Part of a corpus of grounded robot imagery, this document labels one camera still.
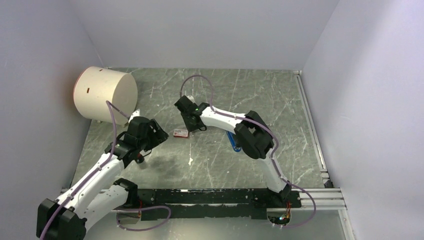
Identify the red white staple box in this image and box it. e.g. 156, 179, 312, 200
173, 129, 190, 138

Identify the blue black stapler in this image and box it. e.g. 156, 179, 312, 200
226, 131, 242, 153

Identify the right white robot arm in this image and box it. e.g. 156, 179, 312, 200
174, 95, 292, 207

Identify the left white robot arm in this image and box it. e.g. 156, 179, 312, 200
36, 116, 169, 240

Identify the black bottle red cap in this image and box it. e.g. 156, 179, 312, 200
135, 154, 145, 164

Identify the cream cylindrical container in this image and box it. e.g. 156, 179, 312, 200
73, 66, 138, 125

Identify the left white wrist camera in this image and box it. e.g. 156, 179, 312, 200
128, 109, 141, 124

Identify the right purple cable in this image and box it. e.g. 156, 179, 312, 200
179, 74, 317, 229

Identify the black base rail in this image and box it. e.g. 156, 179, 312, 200
138, 188, 302, 221

